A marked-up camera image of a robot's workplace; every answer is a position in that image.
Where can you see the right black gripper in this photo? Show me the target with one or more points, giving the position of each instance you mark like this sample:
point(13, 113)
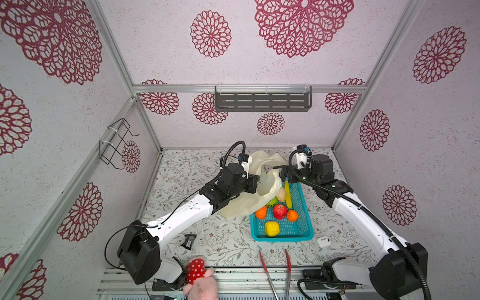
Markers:
point(293, 170)

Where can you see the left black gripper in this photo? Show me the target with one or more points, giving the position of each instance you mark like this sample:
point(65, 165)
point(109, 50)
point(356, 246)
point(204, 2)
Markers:
point(252, 180)

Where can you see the yellow banana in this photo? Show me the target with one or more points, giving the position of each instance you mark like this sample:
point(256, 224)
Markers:
point(288, 199)

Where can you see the orange fruit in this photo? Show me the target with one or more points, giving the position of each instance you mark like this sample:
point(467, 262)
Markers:
point(292, 216)
point(261, 213)

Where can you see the red apple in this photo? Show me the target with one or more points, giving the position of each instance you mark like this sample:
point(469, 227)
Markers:
point(279, 211)

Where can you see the yellow lemon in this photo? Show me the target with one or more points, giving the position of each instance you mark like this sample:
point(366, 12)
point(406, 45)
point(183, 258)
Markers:
point(272, 228)

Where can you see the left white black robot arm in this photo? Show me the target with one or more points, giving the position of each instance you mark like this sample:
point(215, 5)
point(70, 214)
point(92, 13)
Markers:
point(139, 251)

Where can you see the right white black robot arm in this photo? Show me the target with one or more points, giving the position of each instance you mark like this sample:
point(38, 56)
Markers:
point(400, 270)

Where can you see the beige garlic bulb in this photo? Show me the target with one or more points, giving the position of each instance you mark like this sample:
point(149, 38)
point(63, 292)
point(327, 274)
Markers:
point(281, 195)

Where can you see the teal plastic basket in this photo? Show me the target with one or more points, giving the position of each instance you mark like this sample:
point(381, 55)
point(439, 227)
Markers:
point(289, 231)

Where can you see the small black clip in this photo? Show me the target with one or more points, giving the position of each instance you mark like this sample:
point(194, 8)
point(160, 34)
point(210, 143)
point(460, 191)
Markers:
point(188, 242)

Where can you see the white earbuds case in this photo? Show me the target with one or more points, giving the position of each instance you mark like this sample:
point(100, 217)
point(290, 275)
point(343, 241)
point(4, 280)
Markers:
point(323, 242)

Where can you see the pink plush toy red cap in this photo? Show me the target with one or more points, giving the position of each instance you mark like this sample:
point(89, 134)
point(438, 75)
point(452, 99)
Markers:
point(200, 283)

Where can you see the grey wall shelf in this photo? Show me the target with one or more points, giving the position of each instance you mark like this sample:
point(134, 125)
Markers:
point(262, 102)

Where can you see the black wire wall rack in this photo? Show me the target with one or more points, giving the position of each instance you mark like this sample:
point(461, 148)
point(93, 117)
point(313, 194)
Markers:
point(112, 147)

